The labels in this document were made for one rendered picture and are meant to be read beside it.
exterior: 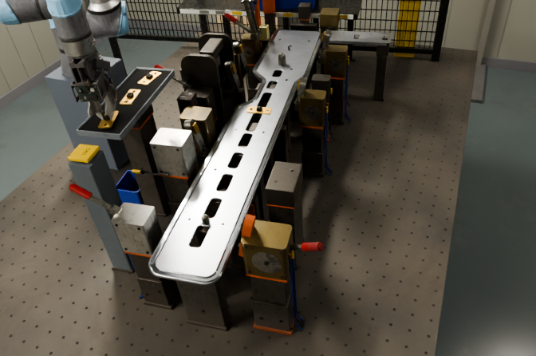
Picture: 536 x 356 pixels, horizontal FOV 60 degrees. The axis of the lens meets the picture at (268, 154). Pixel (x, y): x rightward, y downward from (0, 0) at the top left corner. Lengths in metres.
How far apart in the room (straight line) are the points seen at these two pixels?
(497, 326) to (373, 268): 0.95
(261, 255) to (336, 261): 0.45
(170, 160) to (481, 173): 2.08
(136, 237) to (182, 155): 0.27
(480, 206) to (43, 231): 2.15
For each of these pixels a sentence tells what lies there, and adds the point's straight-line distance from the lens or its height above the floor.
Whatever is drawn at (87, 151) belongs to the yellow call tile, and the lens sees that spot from 1.32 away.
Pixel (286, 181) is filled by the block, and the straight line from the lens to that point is 1.28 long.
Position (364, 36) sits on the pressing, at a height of 1.00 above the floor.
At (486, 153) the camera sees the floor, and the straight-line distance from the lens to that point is 3.18.
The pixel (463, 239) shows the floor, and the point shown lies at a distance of 2.61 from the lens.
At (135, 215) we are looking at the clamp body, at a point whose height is 1.06.
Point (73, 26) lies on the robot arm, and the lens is 1.22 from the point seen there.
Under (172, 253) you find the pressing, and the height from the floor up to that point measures 1.00.
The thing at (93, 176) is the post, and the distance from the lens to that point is 1.32.
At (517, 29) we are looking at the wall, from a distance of 4.03.
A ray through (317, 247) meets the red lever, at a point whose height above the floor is 1.07.
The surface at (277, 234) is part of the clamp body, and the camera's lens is 1.11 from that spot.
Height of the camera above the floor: 1.89
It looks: 39 degrees down
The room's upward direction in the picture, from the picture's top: 5 degrees counter-clockwise
